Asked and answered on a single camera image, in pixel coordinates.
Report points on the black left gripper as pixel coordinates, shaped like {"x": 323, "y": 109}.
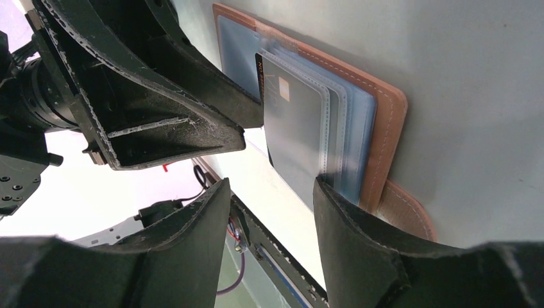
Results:
{"x": 88, "y": 68}

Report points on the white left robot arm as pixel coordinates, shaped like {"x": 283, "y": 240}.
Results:
{"x": 85, "y": 194}

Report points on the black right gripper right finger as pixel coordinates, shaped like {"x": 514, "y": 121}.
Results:
{"x": 369, "y": 263}

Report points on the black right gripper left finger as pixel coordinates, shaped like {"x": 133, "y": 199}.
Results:
{"x": 174, "y": 262}

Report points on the black credit card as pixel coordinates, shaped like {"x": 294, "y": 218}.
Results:
{"x": 296, "y": 112}

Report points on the tan leather card holder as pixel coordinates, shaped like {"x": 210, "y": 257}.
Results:
{"x": 366, "y": 115}

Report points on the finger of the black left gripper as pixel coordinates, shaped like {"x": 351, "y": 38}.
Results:
{"x": 179, "y": 61}

